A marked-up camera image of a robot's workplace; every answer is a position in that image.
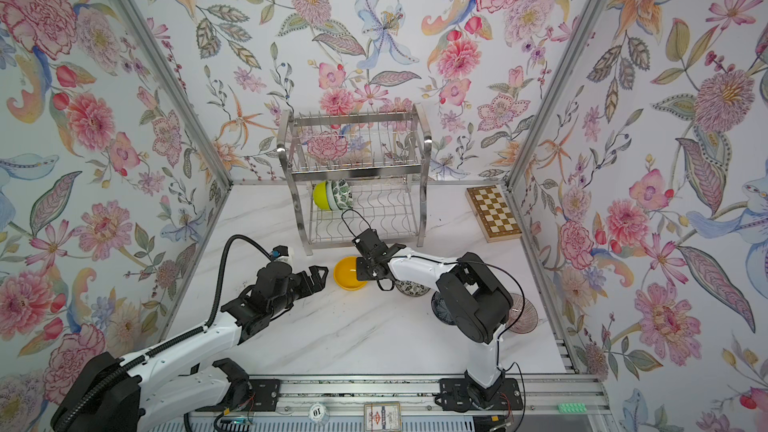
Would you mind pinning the black white patterned bowl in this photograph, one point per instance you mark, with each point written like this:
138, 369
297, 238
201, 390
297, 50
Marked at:
411, 289

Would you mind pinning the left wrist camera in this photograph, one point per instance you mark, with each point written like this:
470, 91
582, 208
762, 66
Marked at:
281, 253

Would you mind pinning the pale teal ceramic bowl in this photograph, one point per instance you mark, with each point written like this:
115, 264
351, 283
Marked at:
330, 195

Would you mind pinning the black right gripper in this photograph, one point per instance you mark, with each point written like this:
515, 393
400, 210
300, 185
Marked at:
361, 273

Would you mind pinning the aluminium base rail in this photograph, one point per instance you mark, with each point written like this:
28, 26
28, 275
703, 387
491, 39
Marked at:
524, 402

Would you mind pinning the wooden chessboard box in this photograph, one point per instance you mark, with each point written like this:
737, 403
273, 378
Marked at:
494, 216

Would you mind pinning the yellow plastic bowl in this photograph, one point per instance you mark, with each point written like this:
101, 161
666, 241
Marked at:
345, 274

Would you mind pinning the stainless steel dish rack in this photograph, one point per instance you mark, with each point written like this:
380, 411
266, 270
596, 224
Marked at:
384, 156

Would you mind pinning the pink ribbed glass bowl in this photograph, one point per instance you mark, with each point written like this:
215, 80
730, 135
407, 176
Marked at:
523, 316

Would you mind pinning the lime green plastic bowl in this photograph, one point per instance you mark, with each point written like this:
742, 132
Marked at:
319, 196

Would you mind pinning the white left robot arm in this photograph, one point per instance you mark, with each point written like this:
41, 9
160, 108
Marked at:
143, 389

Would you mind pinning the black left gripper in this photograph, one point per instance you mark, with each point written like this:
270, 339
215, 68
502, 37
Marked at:
302, 279

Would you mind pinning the dark blue floral bowl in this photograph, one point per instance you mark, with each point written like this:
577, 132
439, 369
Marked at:
440, 310

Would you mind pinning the green leaf pattern bowl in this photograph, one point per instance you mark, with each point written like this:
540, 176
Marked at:
343, 195

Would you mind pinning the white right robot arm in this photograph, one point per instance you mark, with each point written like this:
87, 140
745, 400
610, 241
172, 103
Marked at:
477, 302

